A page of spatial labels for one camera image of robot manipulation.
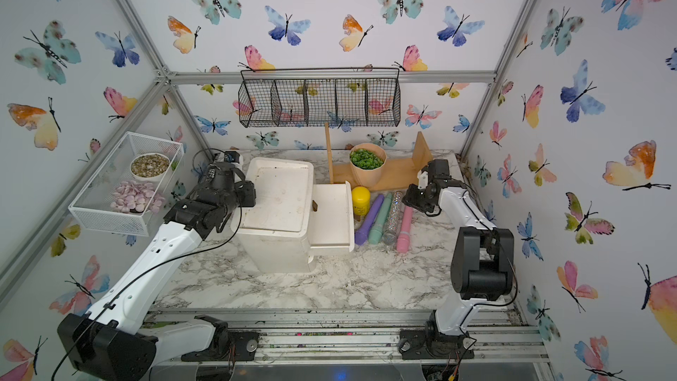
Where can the pink petal pile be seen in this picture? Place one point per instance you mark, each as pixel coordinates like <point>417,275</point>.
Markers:
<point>136,197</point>

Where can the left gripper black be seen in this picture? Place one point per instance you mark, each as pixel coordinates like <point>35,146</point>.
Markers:
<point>249,189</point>

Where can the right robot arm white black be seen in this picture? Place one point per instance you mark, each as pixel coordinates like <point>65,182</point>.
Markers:
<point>482,266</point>

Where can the wooden shelf stand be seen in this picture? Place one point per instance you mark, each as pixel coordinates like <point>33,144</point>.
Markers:
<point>394,174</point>

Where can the purple microphone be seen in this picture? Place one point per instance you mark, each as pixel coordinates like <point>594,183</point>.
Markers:
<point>361,234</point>

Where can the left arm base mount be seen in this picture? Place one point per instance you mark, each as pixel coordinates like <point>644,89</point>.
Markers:
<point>226,344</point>

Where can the pink pot with green plant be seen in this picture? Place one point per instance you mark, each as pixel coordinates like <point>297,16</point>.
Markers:
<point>367,162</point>

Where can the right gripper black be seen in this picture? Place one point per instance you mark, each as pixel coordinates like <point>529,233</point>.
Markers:
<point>410,199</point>

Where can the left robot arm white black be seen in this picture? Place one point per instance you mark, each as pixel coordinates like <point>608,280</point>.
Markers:
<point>106,342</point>

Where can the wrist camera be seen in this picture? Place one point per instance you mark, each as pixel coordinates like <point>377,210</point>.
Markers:
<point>422,180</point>
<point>232,157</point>

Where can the white mesh wall basket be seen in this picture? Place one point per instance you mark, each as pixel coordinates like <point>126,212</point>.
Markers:
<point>91,206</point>

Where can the green microphone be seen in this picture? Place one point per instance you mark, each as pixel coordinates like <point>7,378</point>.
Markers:
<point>377,230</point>

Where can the white drawer cabinet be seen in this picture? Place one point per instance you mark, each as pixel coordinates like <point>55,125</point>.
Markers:
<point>274,232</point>

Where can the white bowl of nuts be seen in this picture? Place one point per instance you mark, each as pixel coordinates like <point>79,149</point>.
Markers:
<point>149,167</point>

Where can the pink microphone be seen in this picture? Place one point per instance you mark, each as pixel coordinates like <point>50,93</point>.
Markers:
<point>404,237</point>

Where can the black wire wall basket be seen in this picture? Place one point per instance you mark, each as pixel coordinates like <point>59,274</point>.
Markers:
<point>340,98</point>

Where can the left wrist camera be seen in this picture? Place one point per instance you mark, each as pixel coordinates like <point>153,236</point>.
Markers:
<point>232,157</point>

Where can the yellow plastic jar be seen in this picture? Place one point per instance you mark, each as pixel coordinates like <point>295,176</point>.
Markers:
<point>361,197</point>

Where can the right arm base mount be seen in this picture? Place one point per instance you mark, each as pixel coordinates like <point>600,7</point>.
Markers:
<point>428,344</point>

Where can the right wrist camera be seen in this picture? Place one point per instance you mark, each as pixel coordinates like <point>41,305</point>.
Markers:
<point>422,180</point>

